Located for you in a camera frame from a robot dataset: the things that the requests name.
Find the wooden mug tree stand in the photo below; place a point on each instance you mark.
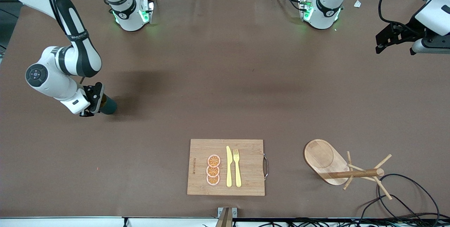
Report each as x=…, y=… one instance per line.
x=318, y=156

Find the dark teal ribbed cup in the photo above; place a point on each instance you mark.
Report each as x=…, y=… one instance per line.
x=109, y=105

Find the white paper scrap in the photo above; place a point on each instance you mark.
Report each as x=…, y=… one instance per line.
x=357, y=4

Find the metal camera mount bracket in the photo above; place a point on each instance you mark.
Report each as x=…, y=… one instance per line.
x=226, y=216

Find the orange slice toy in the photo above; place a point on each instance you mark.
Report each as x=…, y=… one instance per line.
x=213, y=180
x=213, y=160
x=212, y=171

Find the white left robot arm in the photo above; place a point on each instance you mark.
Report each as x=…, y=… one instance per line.
x=325, y=16

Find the yellow plastic fork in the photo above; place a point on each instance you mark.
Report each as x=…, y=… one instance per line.
x=237, y=169

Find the brown table cover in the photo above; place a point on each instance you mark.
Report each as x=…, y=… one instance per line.
x=211, y=79

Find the yellow plastic knife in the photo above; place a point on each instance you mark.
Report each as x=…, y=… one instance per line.
x=229, y=166

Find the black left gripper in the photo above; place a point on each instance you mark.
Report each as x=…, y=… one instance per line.
x=412, y=30

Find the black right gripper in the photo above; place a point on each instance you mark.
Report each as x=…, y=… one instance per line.
x=95, y=95

